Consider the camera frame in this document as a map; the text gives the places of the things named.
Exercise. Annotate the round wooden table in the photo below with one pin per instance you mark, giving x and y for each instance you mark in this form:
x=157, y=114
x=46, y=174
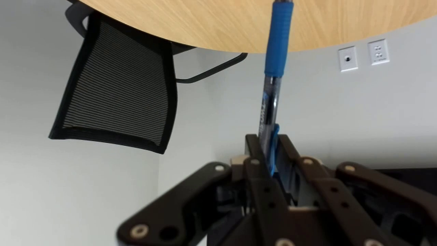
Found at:
x=243, y=25

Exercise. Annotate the black mesh office chair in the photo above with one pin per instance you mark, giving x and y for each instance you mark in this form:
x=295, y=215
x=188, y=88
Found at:
x=123, y=87

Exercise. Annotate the white wall outlet plate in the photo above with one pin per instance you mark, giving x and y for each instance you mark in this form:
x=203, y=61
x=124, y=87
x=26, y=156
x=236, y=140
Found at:
x=378, y=52

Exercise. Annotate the white wall data plate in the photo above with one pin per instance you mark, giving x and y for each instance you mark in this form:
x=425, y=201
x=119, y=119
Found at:
x=347, y=59

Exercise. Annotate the blue pen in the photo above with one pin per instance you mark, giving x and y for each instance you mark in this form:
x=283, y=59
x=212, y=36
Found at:
x=273, y=72

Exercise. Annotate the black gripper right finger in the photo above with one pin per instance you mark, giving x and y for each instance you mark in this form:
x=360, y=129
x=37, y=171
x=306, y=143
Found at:
x=365, y=207

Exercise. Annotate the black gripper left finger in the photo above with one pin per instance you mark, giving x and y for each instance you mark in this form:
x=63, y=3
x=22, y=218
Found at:
x=225, y=206

